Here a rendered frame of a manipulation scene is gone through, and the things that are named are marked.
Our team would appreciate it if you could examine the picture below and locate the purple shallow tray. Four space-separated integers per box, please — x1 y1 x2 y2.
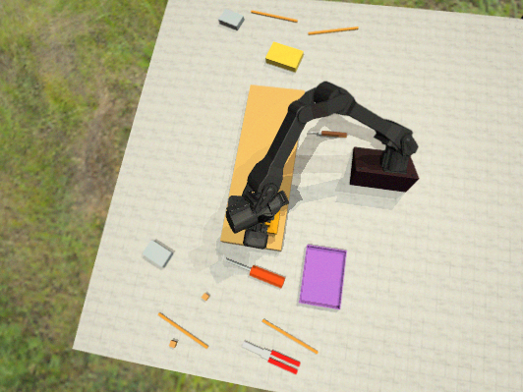
299 245 347 309

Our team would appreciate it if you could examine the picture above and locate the orange rectangular panel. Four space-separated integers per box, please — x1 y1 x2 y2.
220 84 305 252

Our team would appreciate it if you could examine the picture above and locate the brown-handled awl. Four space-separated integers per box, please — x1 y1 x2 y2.
308 131 347 138

